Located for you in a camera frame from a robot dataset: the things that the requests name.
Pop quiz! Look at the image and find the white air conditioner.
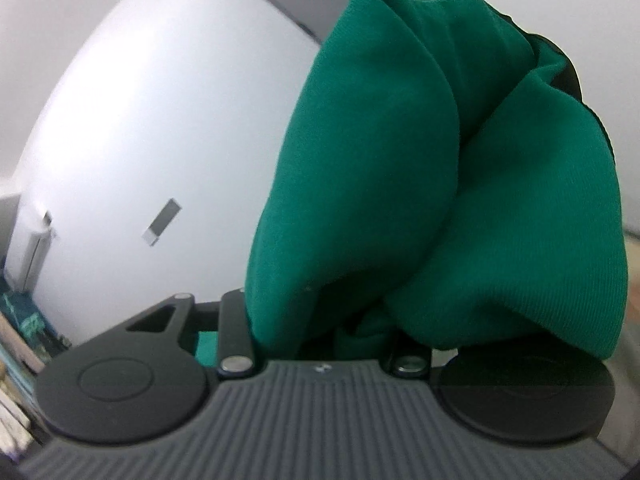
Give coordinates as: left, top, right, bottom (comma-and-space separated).
3, 208, 53, 294

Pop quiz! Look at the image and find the green hoodie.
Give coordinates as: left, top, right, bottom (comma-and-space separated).
194, 0, 629, 369

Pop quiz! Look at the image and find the wall switch panel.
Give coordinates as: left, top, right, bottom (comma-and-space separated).
142, 198, 181, 246

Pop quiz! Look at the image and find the hanging light blue garment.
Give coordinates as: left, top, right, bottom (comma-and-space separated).
1, 318, 44, 399

